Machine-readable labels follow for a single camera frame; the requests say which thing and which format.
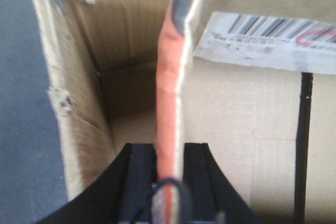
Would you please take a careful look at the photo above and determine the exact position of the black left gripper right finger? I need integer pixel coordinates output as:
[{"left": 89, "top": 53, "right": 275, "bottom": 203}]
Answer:
[{"left": 183, "top": 143, "right": 262, "bottom": 223}]

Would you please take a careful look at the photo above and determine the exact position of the plain brown cardboard box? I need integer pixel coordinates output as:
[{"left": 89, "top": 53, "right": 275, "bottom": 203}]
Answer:
[{"left": 33, "top": 0, "right": 171, "bottom": 199}]

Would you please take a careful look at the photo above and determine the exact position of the white barcode shipping label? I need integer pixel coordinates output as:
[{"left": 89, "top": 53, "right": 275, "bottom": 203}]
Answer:
[{"left": 194, "top": 12, "right": 335, "bottom": 75}]

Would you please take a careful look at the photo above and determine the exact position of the cardboard box with red print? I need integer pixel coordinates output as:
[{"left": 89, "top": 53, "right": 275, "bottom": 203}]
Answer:
[{"left": 156, "top": 0, "right": 335, "bottom": 223}]

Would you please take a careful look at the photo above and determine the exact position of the black cable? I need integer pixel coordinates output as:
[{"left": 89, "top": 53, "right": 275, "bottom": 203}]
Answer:
[{"left": 131, "top": 178, "right": 195, "bottom": 224}]

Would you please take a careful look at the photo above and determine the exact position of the blue carpet mat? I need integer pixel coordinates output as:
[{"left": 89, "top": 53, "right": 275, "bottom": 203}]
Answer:
[{"left": 1, "top": 0, "right": 67, "bottom": 223}]

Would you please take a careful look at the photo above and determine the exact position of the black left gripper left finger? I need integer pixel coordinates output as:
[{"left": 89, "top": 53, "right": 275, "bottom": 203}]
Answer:
[{"left": 39, "top": 143, "right": 156, "bottom": 223}]

